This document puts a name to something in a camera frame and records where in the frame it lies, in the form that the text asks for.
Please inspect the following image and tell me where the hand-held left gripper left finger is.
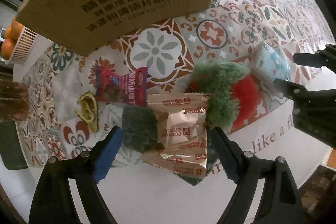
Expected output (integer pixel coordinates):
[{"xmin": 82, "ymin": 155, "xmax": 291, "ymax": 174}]
[{"xmin": 28, "ymin": 126, "xmax": 124, "ymax": 224}]

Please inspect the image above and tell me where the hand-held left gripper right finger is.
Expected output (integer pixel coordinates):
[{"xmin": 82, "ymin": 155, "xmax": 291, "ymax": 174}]
[{"xmin": 209, "ymin": 126, "xmax": 306, "ymax": 224}]

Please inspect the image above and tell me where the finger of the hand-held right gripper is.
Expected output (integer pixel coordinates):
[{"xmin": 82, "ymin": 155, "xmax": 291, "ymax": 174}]
[
  {"xmin": 293, "ymin": 43, "xmax": 336, "ymax": 69},
  {"xmin": 273, "ymin": 78, "xmax": 307, "ymax": 102}
]

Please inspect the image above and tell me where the blue and white tissue pack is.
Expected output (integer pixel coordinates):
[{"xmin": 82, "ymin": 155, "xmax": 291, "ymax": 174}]
[{"xmin": 248, "ymin": 42, "xmax": 291, "ymax": 88}]

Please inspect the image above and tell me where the dark green plush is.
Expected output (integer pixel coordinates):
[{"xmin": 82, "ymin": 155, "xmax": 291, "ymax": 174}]
[{"xmin": 121, "ymin": 105, "xmax": 208, "ymax": 186}]

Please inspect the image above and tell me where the gold biscuit packet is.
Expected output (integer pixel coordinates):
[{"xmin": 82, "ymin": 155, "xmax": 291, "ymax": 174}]
[{"xmin": 140, "ymin": 92, "xmax": 212, "ymax": 179}]

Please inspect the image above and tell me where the yellow cartoon toy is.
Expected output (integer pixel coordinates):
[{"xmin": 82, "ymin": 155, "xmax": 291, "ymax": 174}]
[{"xmin": 74, "ymin": 91, "xmax": 100, "ymax": 132}]

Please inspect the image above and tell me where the red and green plush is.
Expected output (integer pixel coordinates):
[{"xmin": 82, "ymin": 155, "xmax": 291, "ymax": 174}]
[{"xmin": 185, "ymin": 61, "xmax": 259, "ymax": 134}]

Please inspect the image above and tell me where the red snack packet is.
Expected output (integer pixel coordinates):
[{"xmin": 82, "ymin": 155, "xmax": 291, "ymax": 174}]
[{"xmin": 94, "ymin": 66, "xmax": 149, "ymax": 107}]

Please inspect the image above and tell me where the dark grey chair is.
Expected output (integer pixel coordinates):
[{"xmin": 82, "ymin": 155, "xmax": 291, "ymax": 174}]
[{"xmin": 0, "ymin": 119, "xmax": 28, "ymax": 170}]

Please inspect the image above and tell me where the brown blurry object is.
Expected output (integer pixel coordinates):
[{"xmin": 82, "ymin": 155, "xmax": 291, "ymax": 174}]
[{"xmin": 0, "ymin": 81, "xmax": 29, "ymax": 122}]

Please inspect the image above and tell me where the white slatted basket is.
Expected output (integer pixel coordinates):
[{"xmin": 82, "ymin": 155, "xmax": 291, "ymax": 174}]
[{"xmin": 5, "ymin": 26, "xmax": 38, "ymax": 65}]

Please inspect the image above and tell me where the pile of oranges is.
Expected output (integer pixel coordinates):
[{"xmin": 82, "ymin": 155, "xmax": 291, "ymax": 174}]
[{"xmin": 0, "ymin": 18, "xmax": 20, "ymax": 60}]

